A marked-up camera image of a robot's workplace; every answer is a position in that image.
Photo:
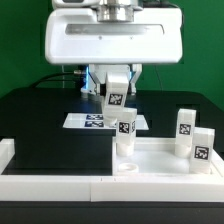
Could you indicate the white U-shaped obstacle fence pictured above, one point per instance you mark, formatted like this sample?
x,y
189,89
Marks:
x,y
104,188

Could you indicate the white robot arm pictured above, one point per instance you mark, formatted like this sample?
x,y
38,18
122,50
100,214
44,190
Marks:
x,y
109,11

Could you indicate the white marker tag plate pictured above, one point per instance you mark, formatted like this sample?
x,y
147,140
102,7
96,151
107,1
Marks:
x,y
95,121

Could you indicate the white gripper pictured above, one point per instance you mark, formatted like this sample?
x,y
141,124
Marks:
x,y
75,36

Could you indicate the white square table top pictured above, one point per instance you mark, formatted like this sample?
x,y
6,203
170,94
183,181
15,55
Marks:
x,y
155,157

